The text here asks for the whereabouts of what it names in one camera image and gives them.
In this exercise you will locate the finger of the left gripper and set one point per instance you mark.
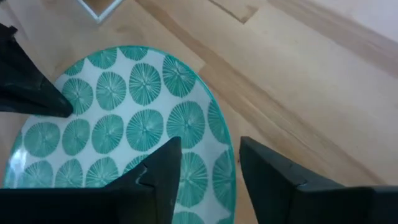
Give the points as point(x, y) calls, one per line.
point(15, 68)
point(37, 102)

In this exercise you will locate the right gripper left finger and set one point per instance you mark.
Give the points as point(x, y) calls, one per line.
point(140, 193)

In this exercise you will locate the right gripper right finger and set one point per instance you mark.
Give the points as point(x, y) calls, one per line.
point(295, 199)

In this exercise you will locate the teal patterned plate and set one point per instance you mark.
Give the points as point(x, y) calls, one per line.
point(124, 93)

